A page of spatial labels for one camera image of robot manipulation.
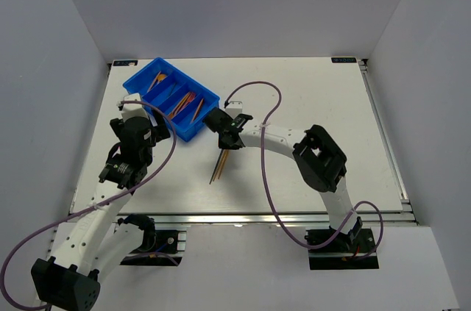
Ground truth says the red-orange chopstick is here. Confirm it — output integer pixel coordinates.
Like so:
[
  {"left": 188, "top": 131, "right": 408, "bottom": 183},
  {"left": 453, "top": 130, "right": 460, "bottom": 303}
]
[{"left": 190, "top": 98, "right": 205, "bottom": 124}]

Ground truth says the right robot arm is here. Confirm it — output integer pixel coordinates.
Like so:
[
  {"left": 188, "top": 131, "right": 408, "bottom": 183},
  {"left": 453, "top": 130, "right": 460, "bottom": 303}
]
[{"left": 202, "top": 107, "right": 362, "bottom": 251}]

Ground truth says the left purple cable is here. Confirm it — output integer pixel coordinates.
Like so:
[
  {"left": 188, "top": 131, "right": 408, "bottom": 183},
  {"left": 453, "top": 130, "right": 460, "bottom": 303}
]
[{"left": 0, "top": 100, "right": 178, "bottom": 310}]

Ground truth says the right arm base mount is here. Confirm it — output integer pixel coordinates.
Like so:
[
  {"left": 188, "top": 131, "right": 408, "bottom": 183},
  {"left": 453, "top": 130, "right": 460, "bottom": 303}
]
[{"left": 308, "top": 229, "right": 379, "bottom": 271}]

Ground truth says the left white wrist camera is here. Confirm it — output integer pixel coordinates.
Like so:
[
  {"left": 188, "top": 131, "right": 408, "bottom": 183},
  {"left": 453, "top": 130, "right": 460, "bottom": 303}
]
[{"left": 117, "top": 93, "right": 149, "bottom": 122}]

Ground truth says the right table logo sticker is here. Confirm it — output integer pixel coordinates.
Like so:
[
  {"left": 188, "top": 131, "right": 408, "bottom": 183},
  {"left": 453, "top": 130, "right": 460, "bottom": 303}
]
[{"left": 330, "top": 57, "right": 357, "bottom": 63}]

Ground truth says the blue divided plastic tray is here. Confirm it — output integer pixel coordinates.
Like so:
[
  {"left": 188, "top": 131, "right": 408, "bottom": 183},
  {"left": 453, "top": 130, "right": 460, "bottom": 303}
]
[{"left": 123, "top": 58, "right": 220, "bottom": 142}]

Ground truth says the dark green chopstick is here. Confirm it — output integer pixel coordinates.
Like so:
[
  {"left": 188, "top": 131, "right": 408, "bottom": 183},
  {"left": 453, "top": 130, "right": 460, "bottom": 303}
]
[{"left": 209, "top": 158, "right": 218, "bottom": 185}]

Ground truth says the purple cable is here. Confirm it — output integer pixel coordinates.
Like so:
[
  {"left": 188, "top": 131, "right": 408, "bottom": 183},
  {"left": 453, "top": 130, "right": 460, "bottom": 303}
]
[
  {"left": 0, "top": 100, "right": 178, "bottom": 310},
  {"left": 223, "top": 81, "right": 384, "bottom": 261}
]

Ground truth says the orange spoon large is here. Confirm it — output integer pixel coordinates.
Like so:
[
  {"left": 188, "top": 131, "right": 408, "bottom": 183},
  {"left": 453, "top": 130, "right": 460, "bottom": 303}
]
[{"left": 147, "top": 71, "right": 161, "bottom": 92}]

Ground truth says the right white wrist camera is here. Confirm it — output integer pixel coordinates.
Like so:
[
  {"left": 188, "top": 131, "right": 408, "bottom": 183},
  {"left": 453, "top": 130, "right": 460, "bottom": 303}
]
[{"left": 224, "top": 100, "right": 243, "bottom": 118}]

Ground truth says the orange fork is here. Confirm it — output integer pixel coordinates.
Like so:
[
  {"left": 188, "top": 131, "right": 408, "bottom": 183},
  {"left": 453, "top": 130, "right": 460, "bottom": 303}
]
[
  {"left": 169, "top": 92, "right": 190, "bottom": 118},
  {"left": 172, "top": 92, "right": 196, "bottom": 116}
]

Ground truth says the red-orange plastic fork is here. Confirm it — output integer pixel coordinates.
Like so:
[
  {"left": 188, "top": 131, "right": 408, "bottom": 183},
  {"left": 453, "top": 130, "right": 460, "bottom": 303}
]
[{"left": 180, "top": 92, "right": 196, "bottom": 110}]

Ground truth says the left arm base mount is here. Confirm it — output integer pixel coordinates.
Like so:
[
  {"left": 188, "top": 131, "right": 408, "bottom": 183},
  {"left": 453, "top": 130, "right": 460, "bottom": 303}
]
[{"left": 114, "top": 214, "right": 187, "bottom": 266}]

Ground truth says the orange chopstick crossing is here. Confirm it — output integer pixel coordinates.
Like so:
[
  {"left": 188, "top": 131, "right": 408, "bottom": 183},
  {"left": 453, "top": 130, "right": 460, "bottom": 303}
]
[{"left": 212, "top": 149, "right": 226, "bottom": 181}]

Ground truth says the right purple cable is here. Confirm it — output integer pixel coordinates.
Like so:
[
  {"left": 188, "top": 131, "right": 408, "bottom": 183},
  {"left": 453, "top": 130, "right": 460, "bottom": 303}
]
[{"left": 223, "top": 81, "right": 384, "bottom": 261}]

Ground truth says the orange spoon small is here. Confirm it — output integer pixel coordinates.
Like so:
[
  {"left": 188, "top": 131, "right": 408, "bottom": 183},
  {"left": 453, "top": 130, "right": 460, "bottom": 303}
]
[{"left": 155, "top": 74, "right": 167, "bottom": 85}]

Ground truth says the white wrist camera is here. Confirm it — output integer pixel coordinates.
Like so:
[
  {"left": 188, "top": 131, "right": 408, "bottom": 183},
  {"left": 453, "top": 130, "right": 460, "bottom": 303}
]
[
  {"left": 224, "top": 100, "right": 243, "bottom": 118},
  {"left": 117, "top": 93, "right": 149, "bottom": 122}
]

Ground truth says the orange chopstick long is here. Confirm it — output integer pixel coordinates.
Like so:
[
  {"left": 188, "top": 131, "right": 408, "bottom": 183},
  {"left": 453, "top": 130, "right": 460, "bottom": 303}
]
[{"left": 216, "top": 149, "right": 230, "bottom": 179}]

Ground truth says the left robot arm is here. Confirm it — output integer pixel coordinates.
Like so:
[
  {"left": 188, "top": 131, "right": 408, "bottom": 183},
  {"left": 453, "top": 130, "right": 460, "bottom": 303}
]
[{"left": 31, "top": 108, "right": 170, "bottom": 310}]

